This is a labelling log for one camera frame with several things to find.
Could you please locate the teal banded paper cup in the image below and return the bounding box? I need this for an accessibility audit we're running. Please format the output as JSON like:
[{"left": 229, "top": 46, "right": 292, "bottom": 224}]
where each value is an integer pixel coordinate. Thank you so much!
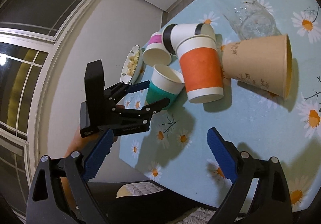
[{"left": 145, "top": 64, "right": 185, "bottom": 110}]

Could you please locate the pink banded paper cup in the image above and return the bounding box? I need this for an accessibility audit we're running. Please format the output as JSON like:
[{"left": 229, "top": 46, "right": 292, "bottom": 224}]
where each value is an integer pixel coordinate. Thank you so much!
[{"left": 143, "top": 32, "right": 172, "bottom": 67}]

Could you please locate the black banded paper cup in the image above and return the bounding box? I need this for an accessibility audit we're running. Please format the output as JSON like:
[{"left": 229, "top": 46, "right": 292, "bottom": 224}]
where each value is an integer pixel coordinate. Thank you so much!
[{"left": 162, "top": 23, "right": 215, "bottom": 55}]

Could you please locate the orange banded paper cup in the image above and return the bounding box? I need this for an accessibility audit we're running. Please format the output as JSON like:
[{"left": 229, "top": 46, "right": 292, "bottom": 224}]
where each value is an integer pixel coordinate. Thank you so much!
[{"left": 176, "top": 35, "right": 224, "bottom": 104}]

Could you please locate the plain brown paper cup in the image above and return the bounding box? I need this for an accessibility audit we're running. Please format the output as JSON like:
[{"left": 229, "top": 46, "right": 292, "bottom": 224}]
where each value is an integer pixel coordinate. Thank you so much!
[{"left": 221, "top": 34, "right": 292, "bottom": 99}]

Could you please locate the person's left hand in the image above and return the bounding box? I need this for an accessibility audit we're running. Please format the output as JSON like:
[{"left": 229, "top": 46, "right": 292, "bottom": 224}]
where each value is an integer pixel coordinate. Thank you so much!
[{"left": 60, "top": 128, "right": 100, "bottom": 211}]

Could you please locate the white floral snack bowl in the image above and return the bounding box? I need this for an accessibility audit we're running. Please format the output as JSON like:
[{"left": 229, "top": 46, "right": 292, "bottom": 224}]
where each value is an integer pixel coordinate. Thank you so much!
[{"left": 120, "top": 45, "right": 143, "bottom": 84}]

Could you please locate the clear glass tumbler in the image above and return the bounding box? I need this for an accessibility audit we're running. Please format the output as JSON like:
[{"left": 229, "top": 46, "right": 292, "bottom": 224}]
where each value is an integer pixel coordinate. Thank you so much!
[{"left": 214, "top": 0, "right": 281, "bottom": 40}]

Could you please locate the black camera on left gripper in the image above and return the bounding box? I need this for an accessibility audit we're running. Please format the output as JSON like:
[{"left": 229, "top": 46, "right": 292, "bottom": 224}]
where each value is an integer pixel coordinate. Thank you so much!
[{"left": 84, "top": 60, "right": 105, "bottom": 126}]

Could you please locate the window with white frame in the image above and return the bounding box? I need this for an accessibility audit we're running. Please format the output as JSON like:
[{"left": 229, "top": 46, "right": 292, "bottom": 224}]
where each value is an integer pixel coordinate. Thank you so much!
[{"left": 1, "top": 0, "right": 95, "bottom": 221}]

